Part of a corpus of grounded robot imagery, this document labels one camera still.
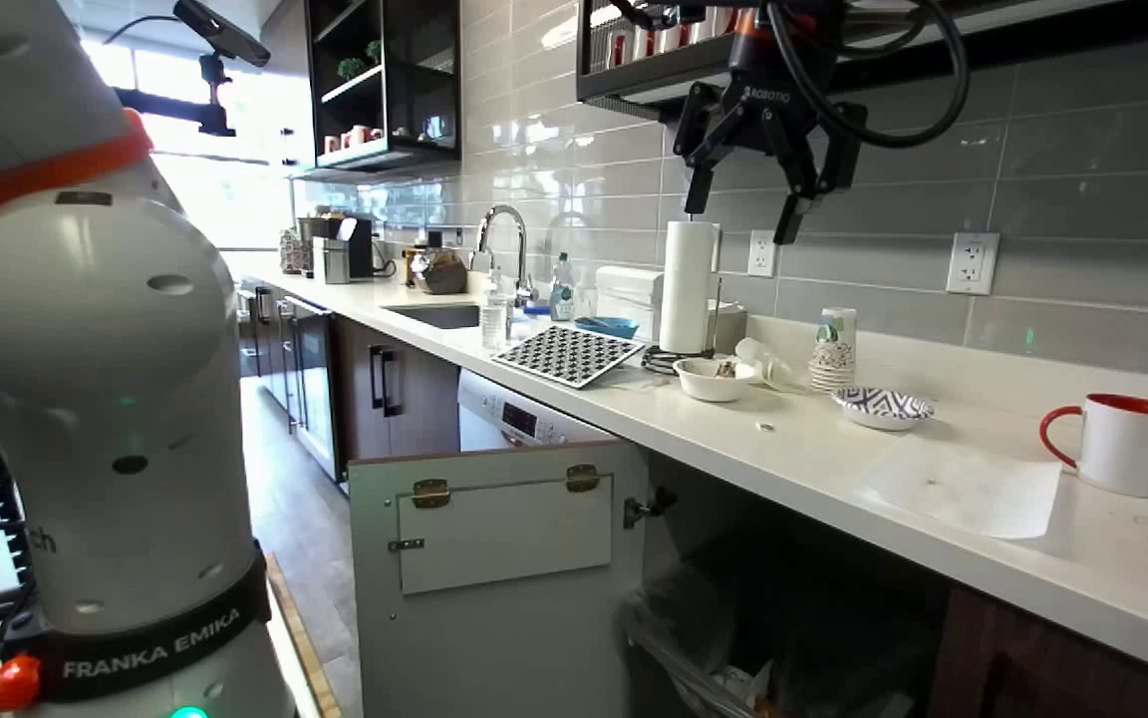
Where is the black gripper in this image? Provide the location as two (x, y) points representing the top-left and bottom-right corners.
(672, 0), (866, 242)

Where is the white paper towel sheet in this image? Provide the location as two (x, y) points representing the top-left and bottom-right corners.
(862, 438), (1062, 537)

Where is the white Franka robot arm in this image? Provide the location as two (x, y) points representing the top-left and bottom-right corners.
(0, 0), (664, 718)

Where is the rubbish bin with liner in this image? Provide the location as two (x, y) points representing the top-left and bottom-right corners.
(619, 533), (943, 718)

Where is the paper towel roll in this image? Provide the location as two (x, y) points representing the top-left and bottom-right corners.
(658, 221), (718, 356)

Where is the white bowl with food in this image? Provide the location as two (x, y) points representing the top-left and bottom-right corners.
(672, 356), (761, 404)

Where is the small green white bottle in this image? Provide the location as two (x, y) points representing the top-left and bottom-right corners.
(809, 307), (856, 390)

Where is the blue bowl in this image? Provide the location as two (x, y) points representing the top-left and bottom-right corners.
(574, 315), (638, 341)

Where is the black white checkerboard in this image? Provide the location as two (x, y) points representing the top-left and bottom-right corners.
(496, 326), (638, 390)

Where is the patterned small dish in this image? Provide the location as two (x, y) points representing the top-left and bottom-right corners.
(832, 387), (934, 432)

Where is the chrome kitchen faucet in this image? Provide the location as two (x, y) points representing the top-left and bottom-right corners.
(474, 205), (530, 293)

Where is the clear plastic water bottle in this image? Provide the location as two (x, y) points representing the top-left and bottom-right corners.
(478, 258), (513, 356)

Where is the stainless dishwasher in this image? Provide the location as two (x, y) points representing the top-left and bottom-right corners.
(460, 372), (605, 452)

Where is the red and white mug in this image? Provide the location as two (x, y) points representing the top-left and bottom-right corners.
(1035, 390), (1148, 497)

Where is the open white cabinet door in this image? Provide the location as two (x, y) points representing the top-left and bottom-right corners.
(352, 443), (650, 718)

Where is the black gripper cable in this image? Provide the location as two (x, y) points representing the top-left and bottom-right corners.
(767, 0), (975, 153)

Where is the white wall outlet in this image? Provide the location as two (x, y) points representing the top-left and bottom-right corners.
(943, 231), (1002, 297)

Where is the black wall shelf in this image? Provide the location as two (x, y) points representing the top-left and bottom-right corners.
(302, 0), (462, 170)

